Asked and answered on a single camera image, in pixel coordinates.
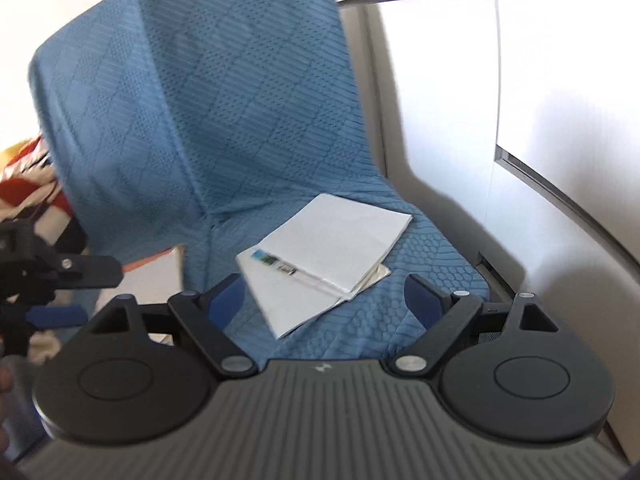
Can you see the photo cover booklet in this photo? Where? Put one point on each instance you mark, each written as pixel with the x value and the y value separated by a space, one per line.
pixel 285 305

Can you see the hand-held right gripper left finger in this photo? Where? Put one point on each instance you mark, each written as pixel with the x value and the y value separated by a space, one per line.
pixel 225 300

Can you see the person's leg in jeans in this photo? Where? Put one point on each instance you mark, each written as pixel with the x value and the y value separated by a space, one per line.
pixel 25 410

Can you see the large white paper sheet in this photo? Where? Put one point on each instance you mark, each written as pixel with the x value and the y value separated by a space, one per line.
pixel 340 240

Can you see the red white black striped blanket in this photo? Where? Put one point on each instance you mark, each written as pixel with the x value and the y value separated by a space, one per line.
pixel 20 187

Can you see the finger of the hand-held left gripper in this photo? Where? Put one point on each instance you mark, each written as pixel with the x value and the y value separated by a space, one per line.
pixel 85 271
pixel 57 316

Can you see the blue textured sofa cover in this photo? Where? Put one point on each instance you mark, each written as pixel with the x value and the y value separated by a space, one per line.
pixel 225 110

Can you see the person's left hand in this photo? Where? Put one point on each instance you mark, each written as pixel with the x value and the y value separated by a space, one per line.
pixel 5 380

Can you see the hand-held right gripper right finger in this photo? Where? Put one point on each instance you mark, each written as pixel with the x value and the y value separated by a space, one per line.
pixel 422 300

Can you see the orange white illustrated book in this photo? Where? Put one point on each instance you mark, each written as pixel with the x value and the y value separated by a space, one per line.
pixel 150 285

